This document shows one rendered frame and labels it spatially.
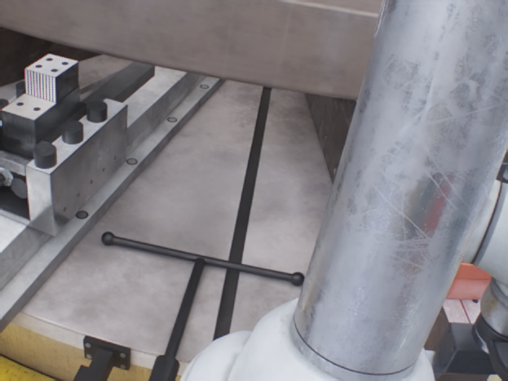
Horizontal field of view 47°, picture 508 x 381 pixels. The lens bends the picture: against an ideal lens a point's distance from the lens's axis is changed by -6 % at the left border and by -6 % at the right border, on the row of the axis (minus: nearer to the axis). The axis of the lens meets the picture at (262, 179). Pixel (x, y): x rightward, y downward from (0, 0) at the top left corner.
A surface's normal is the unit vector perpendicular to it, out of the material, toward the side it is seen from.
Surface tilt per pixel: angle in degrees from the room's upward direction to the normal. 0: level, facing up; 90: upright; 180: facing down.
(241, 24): 90
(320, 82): 90
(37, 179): 90
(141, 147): 0
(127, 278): 0
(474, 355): 90
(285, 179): 0
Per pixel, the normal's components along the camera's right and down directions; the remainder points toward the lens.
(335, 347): -0.53, 0.26
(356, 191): -0.84, 0.06
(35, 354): -0.27, 0.51
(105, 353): 0.15, -0.81
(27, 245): 0.94, 0.01
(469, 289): 0.05, 0.67
